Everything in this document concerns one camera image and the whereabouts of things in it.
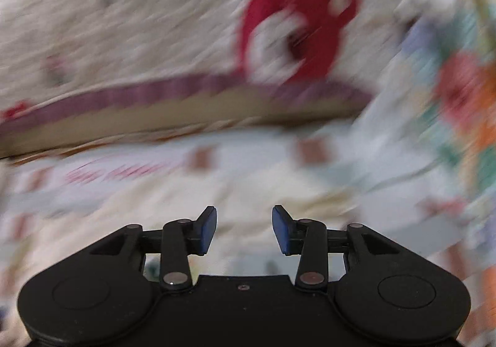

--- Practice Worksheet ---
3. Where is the floral quilted blanket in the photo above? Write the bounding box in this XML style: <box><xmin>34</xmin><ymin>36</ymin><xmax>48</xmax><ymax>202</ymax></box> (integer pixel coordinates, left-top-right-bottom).
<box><xmin>402</xmin><ymin>1</ymin><xmax>496</xmax><ymax>216</ymax></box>

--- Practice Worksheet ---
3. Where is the white quilted bear bedspread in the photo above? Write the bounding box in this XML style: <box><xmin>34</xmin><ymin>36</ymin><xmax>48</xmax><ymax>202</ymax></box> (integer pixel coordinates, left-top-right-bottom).
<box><xmin>0</xmin><ymin>0</ymin><xmax>482</xmax><ymax>139</ymax></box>

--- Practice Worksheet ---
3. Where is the checkered play mat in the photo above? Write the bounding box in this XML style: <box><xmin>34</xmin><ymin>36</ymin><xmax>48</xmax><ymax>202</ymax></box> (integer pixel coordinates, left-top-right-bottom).
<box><xmin>1</xmin><ymin>126</ymin><xmax>477</xmax><ymax>299</ymax></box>

